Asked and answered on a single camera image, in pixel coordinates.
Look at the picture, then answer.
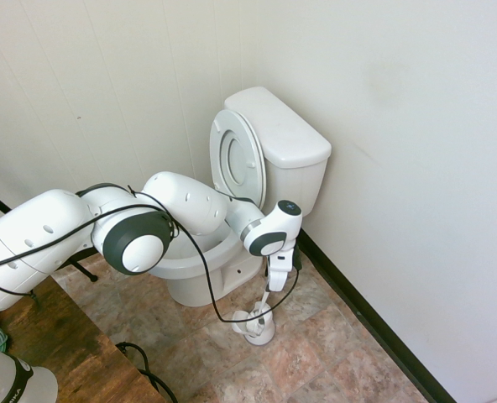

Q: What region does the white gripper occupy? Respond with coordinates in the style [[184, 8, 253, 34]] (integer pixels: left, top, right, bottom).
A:
[[264, 243, 296, 293]]

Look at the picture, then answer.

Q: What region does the white toilet brush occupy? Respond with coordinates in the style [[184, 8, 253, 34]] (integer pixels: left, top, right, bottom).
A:
[[248, 288, 272, 337]]

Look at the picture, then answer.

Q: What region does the white toilet brush holder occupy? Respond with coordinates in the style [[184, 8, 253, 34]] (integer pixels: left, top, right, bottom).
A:
[[231, 308, 275, 346]]

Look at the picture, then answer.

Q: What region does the white ceramic toilet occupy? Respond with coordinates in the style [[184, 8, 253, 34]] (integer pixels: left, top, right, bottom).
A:
[[149, 157, 329, 307]]

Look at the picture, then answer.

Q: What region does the white toilet tank lid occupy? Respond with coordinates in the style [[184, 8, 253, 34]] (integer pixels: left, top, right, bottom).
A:
[[223, 86, 332, 169]]

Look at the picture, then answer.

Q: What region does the white toilet seat with lid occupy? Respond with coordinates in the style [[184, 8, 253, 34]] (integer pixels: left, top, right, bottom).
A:
[[208, 107, 269, 209]]

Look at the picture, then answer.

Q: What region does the black rubber baseboard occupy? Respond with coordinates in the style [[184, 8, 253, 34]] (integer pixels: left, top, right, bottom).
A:
[[50, 247, 103, 274], [278, 228, 458, 403]]

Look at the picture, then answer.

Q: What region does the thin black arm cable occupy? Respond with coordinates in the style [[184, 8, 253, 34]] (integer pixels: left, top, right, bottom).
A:
[[0, 184, 304, 323]]

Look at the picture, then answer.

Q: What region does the thick black cable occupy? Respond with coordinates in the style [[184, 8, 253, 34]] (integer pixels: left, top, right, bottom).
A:
[[116, 342, 178, 403]]

